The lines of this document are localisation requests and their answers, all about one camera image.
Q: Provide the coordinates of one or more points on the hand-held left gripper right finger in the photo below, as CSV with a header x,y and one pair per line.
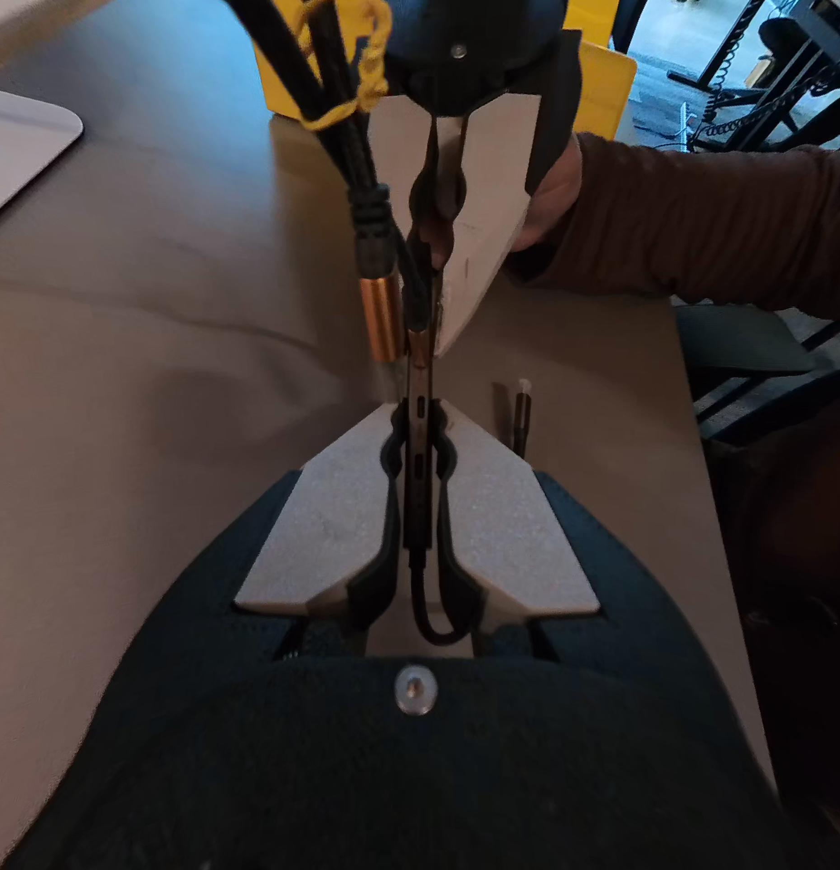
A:
x,y
522,530

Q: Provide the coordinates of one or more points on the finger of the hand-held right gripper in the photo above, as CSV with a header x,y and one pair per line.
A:
x,y
399,149
491,204

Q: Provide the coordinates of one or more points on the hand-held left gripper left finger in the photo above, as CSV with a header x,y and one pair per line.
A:
x,y
318,530

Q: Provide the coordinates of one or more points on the grey usb hub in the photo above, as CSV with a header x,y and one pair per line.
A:
x,y
420,503

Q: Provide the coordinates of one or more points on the yellow plastic bin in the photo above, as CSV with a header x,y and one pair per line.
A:
x,y
603,81

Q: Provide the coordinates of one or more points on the person's right forearm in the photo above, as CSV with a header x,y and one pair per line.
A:
x,y
698,224

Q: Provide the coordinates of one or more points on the person's right hand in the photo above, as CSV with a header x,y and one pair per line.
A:
x,y
556,197

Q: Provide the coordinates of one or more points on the yellow twist tie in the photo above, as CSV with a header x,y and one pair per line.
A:
x,y
328,117

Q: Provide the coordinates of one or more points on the person's dark clothed lap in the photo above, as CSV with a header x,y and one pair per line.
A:
x,y
787,578

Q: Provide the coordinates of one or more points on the black office chair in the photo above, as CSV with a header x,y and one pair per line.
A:
x,y
739,333

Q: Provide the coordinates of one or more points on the white display stand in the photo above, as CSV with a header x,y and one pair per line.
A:
x,y
25,149

